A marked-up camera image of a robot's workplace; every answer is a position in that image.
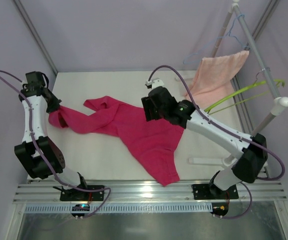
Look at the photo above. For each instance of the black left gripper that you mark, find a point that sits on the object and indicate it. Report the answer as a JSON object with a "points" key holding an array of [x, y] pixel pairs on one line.
{"points": [[53, 104]]}

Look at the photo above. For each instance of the electronics board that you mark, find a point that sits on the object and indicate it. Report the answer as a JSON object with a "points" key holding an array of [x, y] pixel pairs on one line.
{"points": [[78, 211], [219, 209]]}

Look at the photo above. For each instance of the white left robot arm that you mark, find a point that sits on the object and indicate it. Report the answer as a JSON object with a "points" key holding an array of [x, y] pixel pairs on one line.
{"points": [[38, 154]]}

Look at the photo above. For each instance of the pink trousers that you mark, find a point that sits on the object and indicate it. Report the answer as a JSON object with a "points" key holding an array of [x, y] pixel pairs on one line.
{"points": [[151, 143]]}

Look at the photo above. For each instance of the white clothes rack frame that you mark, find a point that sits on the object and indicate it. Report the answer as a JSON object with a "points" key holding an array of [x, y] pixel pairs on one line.
{"points": [[264, 76]]}

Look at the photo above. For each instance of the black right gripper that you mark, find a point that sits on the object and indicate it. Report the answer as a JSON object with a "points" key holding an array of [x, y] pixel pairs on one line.
{"points": [[149, 109]]}

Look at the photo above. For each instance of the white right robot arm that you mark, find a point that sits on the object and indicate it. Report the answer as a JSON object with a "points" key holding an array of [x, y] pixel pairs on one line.
{"points": [[247, 150]]}

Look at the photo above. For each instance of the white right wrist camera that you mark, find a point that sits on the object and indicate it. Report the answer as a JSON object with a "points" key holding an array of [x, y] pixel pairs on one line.
{"points": [[154, 83]]}

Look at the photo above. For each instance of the aluminium front rail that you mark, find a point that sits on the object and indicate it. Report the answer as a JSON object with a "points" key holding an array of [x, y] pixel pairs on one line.
{"points": [[135, 191]]}

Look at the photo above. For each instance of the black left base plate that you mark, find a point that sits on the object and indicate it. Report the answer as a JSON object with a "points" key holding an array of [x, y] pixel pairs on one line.
{"points": [[70, 195]]}

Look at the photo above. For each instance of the left electronics board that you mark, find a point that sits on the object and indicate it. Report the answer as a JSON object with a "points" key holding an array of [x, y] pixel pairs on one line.
{"points": [[78, 211]]}

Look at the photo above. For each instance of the slotted cable duct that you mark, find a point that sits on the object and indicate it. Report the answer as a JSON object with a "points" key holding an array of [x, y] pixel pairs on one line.
{"points": [[120, 208]]}

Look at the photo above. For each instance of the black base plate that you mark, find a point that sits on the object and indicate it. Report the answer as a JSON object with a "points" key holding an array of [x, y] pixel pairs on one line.
{"points": [[204, 191], [70, 195]]}

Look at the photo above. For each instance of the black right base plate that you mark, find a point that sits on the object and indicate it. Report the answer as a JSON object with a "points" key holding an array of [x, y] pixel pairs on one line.
{"points": [[204, 191]]}

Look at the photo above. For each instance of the right electronics board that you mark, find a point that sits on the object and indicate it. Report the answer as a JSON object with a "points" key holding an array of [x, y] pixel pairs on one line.
{"points": [[219, 209]]}

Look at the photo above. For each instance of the light pink towel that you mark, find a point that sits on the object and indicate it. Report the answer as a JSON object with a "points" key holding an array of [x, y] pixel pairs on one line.
{"points": [[211, 82]]}

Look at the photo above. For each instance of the blue wire hanger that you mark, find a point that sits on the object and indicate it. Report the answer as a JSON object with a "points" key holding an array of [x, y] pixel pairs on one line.
{"points": [[216, 42]]}

